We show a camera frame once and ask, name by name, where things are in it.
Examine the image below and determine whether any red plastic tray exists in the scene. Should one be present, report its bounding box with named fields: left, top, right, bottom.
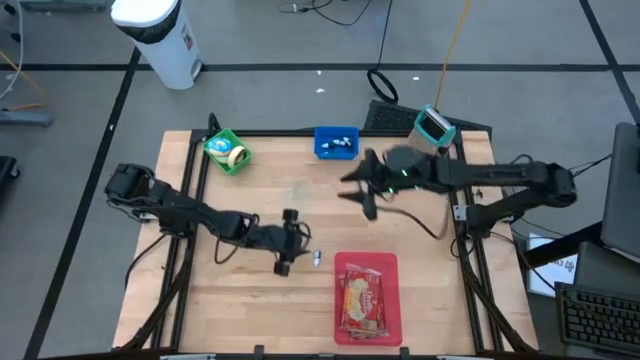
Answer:
left=332, top=251, right=404, bottom=348

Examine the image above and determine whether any green plastic basket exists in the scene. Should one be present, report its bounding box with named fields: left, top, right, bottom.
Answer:
left=201, top=127, right=253, bottom=177

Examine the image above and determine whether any bright blue iced toy donut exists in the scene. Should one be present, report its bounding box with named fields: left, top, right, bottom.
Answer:
left=206, top=137, right=234, bottom=155

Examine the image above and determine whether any black keyboard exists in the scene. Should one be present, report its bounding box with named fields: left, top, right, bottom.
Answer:
left=553, top=281, right=640, bottom=359

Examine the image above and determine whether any black beam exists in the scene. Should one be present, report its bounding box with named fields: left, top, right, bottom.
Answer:
left=521, top=221, right=605, bottom=270

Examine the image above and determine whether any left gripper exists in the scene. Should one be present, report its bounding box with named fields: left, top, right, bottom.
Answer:
left=249, top=208, right=313, bottom=277

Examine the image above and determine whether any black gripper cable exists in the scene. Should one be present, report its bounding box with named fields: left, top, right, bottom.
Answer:
left=213, top=212, right=261, bottom=265
left=377, top=202, right=451, bottom=241

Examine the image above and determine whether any grey desk foot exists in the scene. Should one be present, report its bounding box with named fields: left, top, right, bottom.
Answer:
left=0, top=108, right=54, bottom=129

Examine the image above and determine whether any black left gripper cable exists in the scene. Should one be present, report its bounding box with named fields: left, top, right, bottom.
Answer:
left=213, top=212, right=261, bottom=265

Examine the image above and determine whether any black perforated panel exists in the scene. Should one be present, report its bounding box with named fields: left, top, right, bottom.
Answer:
left=363, top=99, right=494, bottom=135

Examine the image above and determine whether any red snack packet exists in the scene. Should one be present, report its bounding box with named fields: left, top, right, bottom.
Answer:
left=338, top=263, right=387, bottom=335

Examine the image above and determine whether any white paper sheet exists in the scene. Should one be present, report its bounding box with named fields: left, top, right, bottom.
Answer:
left=526, top=232, right=580, bottom=299

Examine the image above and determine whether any dark grey box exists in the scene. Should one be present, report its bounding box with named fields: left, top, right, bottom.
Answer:
left=573, top=241, right=640, bottom=291

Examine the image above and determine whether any coiled black floor cable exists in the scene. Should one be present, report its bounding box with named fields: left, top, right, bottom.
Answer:
left=366, top=0, right=400, bottom=106

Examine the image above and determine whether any black chair caster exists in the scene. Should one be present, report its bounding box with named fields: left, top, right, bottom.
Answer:
left=0, top=155, right=21, bottom=182

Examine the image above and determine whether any yellow floor cable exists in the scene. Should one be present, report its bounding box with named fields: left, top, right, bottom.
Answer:
left=0, top=49, right=51, bottom=112

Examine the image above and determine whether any grey laptop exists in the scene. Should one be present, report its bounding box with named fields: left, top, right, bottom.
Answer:
left=599, top=121, right=640, bottom=261

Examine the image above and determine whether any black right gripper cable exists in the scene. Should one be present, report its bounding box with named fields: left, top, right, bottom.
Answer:
left=377, top=202, right=451, bottom=241

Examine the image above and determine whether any yellow hanging cable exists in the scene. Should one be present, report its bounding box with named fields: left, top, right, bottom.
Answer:
left=433, top=0, right=474, bottom=109

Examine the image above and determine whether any blue plastic bin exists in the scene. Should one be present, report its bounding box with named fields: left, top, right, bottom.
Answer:
left=313, top=125, right=361, bottom=162

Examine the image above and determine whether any thin black floor cable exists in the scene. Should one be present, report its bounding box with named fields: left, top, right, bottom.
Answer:
left=277, top=0, right=374, bottom=28

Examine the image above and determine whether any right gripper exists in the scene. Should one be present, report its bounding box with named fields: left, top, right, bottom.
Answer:
left=337, top=147, right=399, bottom=222

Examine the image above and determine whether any white floor cable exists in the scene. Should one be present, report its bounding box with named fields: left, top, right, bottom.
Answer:
left=0, top=0, right=26, bottom=101

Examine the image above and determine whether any black aluminium rig frame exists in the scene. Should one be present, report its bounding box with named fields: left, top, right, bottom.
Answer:
left=112, top=112, right=539, bottom=360

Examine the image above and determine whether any white trash bin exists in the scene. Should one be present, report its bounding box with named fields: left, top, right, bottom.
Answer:
left=110, top=0, right=204, bottom=92

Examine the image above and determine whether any chocolate iced toy donut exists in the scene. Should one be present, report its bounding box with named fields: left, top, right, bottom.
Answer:
left=226, top=145, right=248, bottom=169

